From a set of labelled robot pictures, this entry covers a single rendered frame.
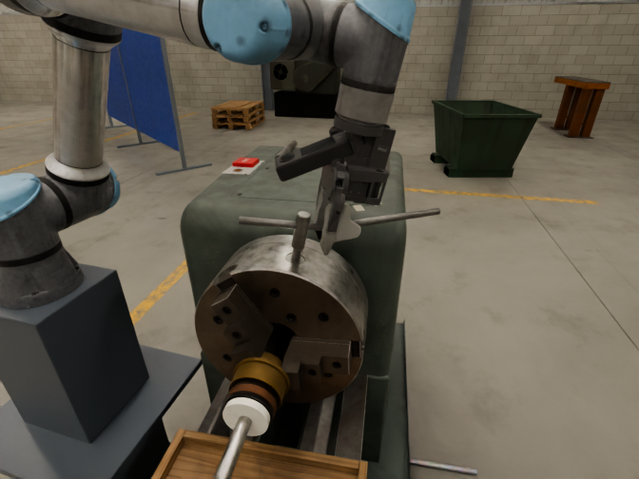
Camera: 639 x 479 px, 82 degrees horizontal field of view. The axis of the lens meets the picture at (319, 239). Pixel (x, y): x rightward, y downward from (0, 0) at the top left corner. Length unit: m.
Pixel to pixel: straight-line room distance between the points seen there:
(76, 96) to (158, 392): 0.73
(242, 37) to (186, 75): 11.71
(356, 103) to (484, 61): 10.15
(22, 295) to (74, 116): 0.36
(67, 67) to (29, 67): 14.67
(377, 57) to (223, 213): 0.45
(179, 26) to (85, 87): 0.38
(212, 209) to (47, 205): 0.31
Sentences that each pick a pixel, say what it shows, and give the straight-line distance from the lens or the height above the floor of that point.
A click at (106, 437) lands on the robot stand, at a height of 0.75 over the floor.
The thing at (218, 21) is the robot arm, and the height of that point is 1.57.
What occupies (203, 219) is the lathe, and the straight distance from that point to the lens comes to 0.80.
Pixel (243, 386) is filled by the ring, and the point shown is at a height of 1.12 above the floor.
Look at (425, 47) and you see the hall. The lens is 10.47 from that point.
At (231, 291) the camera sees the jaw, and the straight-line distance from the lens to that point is 0.61.
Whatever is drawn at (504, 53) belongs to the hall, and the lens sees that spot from 10.71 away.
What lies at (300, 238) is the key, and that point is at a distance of 0.59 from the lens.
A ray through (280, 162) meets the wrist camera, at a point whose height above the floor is 1.40.
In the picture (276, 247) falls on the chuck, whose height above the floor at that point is 1.24.
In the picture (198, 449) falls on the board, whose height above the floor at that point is 0.89.
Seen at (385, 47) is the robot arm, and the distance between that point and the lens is 0.50.
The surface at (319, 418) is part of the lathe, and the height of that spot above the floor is 0.86.
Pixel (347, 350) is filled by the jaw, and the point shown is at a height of 1.11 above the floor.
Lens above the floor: 1.55
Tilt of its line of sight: 28 degrees down
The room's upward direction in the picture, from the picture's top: straight up
